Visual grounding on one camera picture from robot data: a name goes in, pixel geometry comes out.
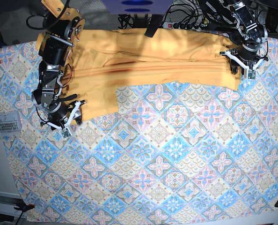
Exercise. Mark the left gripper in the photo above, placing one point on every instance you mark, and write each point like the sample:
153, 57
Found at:
244, 57

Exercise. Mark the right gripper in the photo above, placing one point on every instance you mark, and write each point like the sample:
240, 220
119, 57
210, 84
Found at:
60, 114

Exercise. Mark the yellow T-shirt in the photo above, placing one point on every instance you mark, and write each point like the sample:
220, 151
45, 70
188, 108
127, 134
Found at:
105, 60

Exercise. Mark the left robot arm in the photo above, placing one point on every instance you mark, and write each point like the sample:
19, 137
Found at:
239, 22

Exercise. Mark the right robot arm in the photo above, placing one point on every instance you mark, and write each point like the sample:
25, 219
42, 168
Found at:
63, 26

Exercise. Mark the clear plastic screw box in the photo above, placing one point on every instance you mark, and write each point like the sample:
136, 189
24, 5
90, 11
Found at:
10, 123

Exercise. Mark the white power strip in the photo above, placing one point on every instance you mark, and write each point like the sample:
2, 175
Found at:
178, 25

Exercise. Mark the patterned blue tablecloth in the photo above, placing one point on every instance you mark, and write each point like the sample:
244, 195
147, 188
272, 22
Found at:
173, 153

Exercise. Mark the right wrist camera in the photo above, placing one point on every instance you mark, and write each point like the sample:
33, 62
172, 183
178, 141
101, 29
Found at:
66, 132

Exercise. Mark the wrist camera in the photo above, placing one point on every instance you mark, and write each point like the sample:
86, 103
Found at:
66, 132
250, 74

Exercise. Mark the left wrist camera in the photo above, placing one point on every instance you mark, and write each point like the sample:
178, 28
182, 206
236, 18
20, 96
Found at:
250, 74

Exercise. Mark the black bracket under mount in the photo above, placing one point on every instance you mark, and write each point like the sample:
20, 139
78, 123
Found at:
154, 24

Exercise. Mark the orange handled clamp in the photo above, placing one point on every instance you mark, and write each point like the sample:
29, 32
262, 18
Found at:
23, 207

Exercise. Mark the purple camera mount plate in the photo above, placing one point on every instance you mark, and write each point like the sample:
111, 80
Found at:
119, 7

